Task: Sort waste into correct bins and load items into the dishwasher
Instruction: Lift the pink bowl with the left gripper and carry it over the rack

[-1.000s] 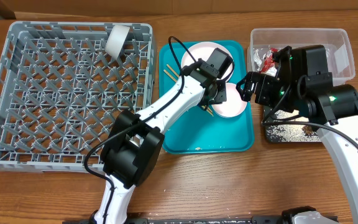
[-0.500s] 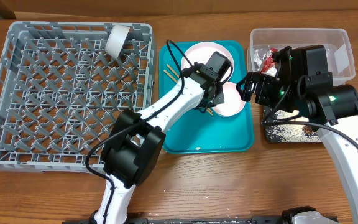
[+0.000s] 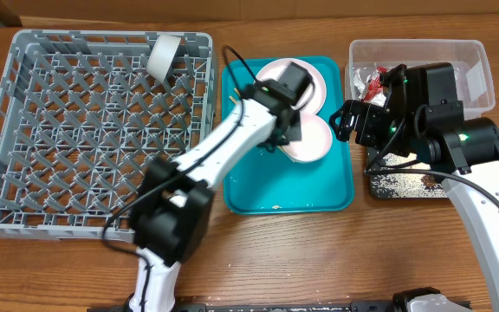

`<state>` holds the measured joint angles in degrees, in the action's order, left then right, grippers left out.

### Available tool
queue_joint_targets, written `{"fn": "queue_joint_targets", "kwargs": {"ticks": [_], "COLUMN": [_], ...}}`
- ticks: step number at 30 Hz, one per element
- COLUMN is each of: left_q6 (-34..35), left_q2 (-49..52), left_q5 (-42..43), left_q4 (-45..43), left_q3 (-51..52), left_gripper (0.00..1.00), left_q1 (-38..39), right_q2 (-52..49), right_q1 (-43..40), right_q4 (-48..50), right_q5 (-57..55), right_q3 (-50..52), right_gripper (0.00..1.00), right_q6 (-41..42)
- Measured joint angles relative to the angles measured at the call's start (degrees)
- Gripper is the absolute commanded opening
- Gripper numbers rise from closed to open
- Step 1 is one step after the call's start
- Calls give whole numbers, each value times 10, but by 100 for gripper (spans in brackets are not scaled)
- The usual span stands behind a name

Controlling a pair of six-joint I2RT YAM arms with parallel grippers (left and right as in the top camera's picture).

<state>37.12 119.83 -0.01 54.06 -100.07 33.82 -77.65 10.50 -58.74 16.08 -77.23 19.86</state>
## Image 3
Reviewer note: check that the rice and food leftovers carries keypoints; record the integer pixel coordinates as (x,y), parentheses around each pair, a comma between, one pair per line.
(405,184)

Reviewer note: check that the grey bowl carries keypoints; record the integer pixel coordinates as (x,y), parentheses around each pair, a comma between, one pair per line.
(161,57)

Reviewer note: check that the clear plastic bin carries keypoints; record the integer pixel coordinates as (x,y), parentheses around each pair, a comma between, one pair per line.
(472,72)

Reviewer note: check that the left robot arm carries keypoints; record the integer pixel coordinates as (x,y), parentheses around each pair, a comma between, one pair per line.
(171,214)

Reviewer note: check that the pink bowl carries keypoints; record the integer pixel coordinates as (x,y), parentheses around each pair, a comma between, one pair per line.
(315,143)

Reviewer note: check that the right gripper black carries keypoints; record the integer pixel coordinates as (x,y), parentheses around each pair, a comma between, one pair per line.
(359,123)

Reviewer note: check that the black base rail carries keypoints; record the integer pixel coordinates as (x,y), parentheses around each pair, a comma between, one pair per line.
(356,306)

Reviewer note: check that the teal plastic tray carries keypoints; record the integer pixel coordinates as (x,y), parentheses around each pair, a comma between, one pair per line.
(264,183)

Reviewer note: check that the red snack wrapper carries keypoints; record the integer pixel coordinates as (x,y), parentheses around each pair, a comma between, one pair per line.
(374,91)

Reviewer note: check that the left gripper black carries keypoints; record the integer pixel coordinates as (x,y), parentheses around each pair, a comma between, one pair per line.
(296,133)

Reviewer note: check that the black waste tray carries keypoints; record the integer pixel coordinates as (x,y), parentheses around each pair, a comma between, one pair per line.
(401,186)

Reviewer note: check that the large pink plate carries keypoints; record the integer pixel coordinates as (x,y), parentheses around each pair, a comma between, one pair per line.
(315,96)

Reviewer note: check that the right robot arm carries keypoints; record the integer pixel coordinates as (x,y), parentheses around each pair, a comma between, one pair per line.
(463,157)

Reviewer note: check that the grey plastic dishwasher rack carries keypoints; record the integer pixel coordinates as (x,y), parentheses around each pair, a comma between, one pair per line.
(81,119)

